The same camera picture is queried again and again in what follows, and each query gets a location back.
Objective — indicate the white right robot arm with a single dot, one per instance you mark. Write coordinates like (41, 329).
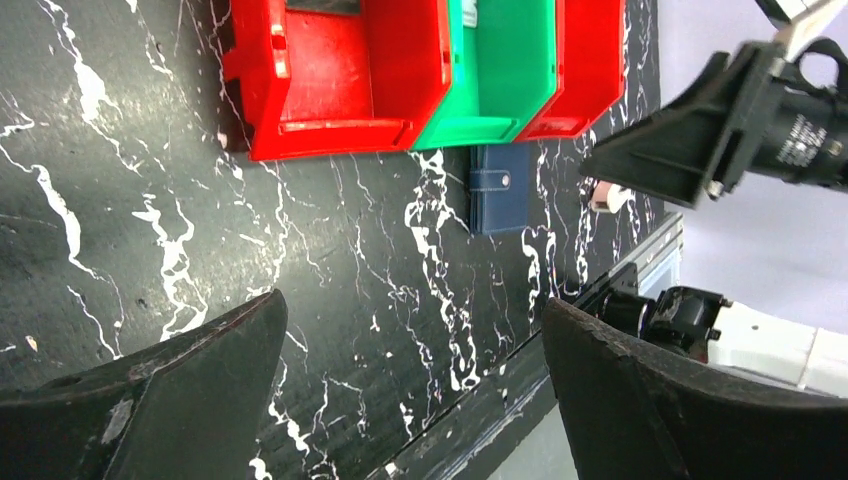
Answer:
(732, 336)

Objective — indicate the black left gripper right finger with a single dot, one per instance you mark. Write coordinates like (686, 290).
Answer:
(632, 410)

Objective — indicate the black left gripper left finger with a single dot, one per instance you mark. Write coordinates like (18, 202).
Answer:
(186, 408)

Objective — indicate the blue leather card holder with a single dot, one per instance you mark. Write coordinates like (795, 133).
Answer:
(499, 180)

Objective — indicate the green plastic bin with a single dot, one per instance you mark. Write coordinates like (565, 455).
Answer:
(503, 59)

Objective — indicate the left red plastic bin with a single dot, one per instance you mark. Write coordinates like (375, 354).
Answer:
(315, 83)

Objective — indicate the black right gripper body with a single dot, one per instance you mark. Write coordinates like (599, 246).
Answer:
(806, 141)

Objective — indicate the right red plastic bin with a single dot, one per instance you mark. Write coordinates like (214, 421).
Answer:
(589, 68)

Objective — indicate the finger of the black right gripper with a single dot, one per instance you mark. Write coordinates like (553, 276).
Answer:
(704, 140)

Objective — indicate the red plastic bin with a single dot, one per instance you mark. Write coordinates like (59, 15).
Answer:
(315, 83)
(589, 68)

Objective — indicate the small white pink object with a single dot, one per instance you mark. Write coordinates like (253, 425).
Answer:
(609, 197)

